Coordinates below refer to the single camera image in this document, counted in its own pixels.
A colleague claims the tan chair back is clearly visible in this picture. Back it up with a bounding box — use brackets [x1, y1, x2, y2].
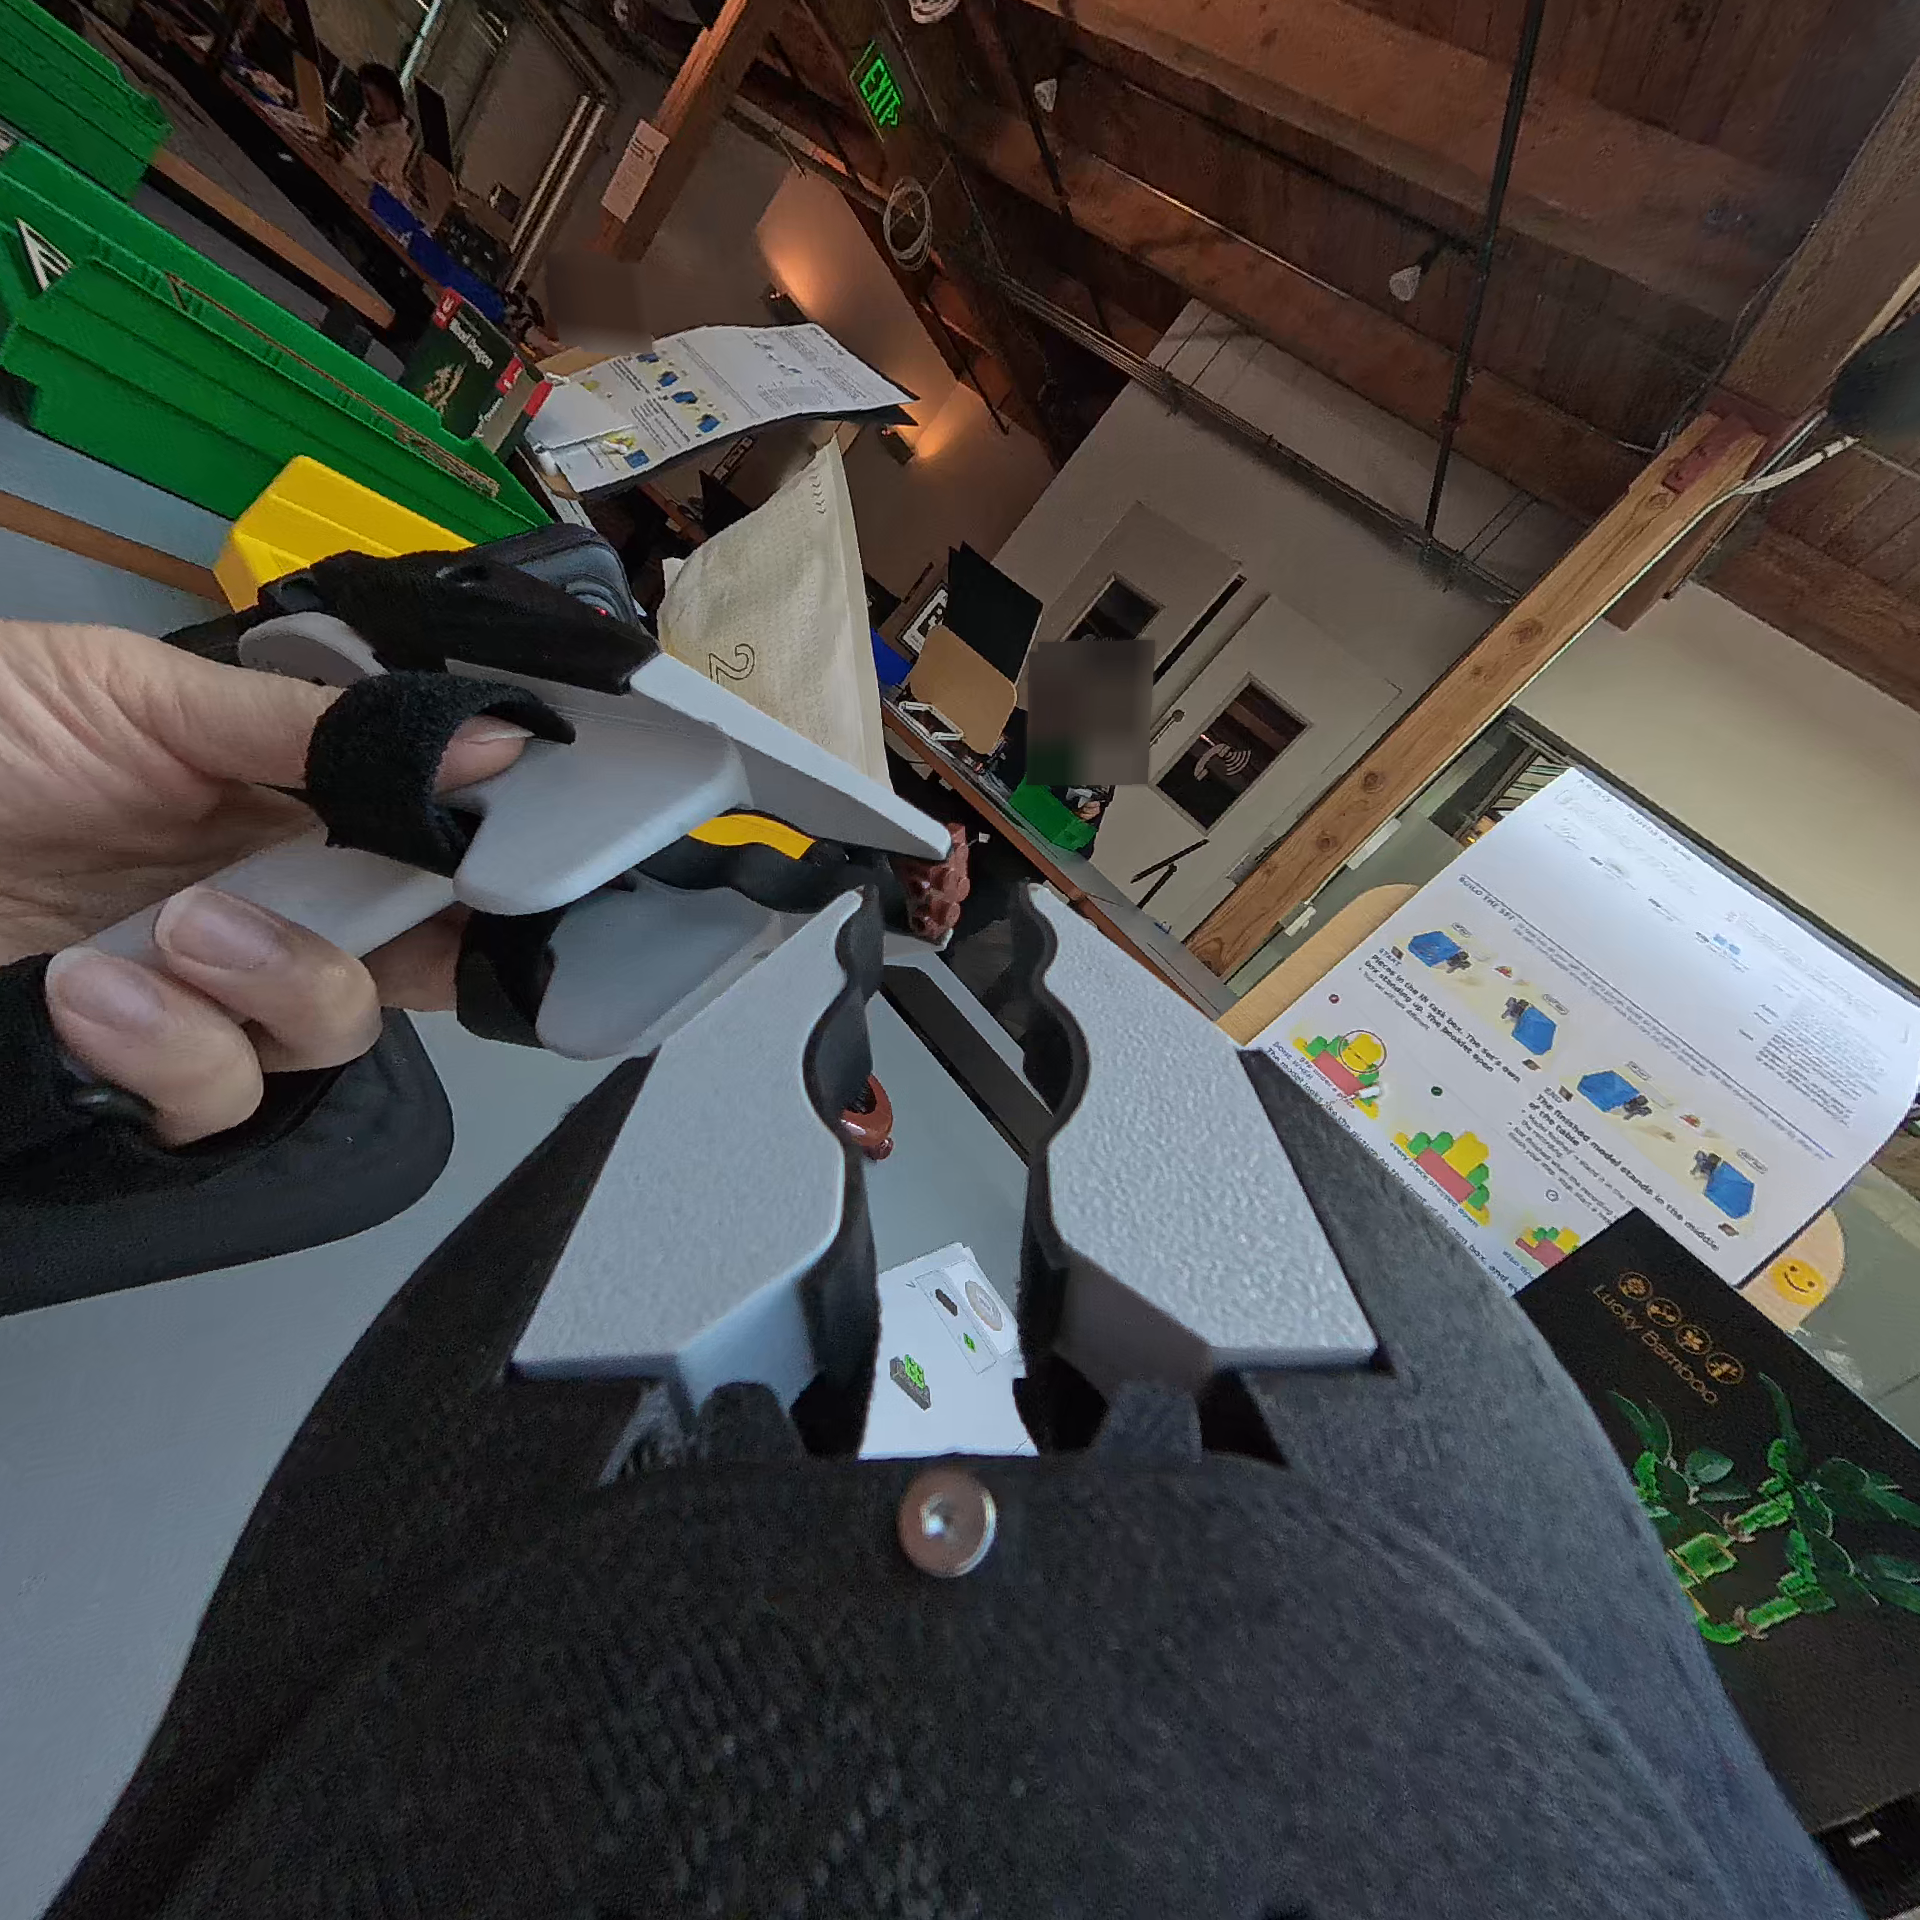
[906, 621, 1023, 755]

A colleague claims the printed paper bag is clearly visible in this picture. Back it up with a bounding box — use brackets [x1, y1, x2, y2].
[655, 435, 906, 797]

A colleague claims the black flat panel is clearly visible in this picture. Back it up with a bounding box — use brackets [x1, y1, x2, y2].
[943, 542, 1047, 663]

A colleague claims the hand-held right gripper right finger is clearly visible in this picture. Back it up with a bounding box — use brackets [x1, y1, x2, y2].
[1018, 882, 1383, 1457]

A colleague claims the green tree picture box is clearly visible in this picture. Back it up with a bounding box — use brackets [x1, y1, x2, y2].
[399, 293, 520, 445]

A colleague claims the black ceiling pipe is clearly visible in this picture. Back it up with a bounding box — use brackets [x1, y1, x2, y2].
[1416, 0, 1549, 543]

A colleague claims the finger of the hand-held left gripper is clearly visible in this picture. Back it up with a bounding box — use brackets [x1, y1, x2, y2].
[546, 857, 868, 1060]
[621, 654, 957, 865]

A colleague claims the large white instruction sheet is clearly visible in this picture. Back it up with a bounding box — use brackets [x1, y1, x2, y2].
[1253, 765, 1920, 1291]

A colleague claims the large green plastic bin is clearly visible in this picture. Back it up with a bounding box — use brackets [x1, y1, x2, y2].
[0, 142, 554, 543]

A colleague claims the white cable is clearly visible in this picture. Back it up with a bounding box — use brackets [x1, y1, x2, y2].
[1695, 431, 1866, 514]

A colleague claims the yellow plastic bin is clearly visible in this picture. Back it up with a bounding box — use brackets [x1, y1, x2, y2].
[212, 455, 842, 879]

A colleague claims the folded white instruction sheet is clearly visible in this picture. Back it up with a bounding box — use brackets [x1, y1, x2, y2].
[525, 323, 922, 498]

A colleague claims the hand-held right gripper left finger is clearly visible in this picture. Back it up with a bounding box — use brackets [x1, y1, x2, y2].
[510, 885, 888, 1457]

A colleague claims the wooden support post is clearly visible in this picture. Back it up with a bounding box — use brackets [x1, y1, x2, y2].
[1184, 45, 1920, 981]

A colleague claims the small green plastic bin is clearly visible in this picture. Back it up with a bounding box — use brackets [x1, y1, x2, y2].
[0, 0, 175, 201]

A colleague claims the small white printed card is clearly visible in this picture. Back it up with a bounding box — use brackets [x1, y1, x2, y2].
[858, 1237, 1039, 1461]

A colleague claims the long wooden table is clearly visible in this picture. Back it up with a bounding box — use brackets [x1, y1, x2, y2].
[142, 142, 399, 335]

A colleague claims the person's left hand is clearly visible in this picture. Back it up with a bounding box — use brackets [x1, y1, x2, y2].
[0, 618, 578, 1151]

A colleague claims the white paper notice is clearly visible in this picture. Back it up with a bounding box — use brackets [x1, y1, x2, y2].
[599, 119, 674, 221]

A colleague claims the black bamboo picture box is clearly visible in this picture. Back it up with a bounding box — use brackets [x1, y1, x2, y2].
[1516, 1207, 1920, 1844]

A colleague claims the reddish-brown toy brick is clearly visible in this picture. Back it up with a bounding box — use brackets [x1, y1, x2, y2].
[884, 853, 981, 951]

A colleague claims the grey desk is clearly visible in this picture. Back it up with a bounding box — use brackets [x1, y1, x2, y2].
[0, 411, 1052, 1883]

